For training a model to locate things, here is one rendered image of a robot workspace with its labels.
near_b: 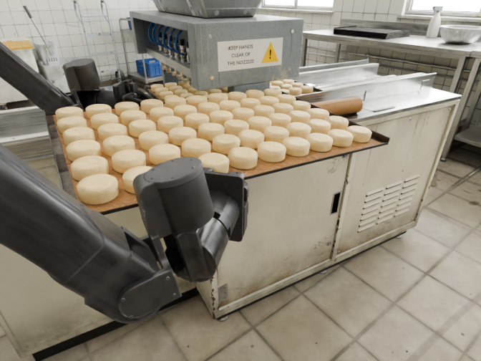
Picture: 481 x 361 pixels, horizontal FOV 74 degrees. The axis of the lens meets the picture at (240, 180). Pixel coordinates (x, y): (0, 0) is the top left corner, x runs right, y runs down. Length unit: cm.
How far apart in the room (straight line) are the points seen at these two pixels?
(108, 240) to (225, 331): 123
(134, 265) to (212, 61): 65
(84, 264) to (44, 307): 108
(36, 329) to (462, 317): 174
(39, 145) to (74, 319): 69
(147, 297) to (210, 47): 67
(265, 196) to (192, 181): 86
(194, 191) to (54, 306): 113
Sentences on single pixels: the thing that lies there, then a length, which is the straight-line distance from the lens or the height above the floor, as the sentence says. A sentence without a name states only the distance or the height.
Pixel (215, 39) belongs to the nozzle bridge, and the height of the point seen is 114.
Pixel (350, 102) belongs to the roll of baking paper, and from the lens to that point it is 129.
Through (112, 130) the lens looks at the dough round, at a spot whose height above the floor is 103.
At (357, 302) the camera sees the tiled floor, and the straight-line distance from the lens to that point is 168.
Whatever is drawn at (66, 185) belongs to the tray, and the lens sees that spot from 51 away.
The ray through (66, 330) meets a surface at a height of 14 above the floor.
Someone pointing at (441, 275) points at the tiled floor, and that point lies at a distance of 199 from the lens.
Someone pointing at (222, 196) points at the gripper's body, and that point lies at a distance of 40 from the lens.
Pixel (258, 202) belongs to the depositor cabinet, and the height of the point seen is 60.
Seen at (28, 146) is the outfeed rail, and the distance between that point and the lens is 106.
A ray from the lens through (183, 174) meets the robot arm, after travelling 30.
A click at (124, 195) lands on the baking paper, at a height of 100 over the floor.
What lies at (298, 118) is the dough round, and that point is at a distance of 73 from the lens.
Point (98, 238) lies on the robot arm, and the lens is 30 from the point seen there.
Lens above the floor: 124
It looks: 30 degrees down
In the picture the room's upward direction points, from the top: straight up
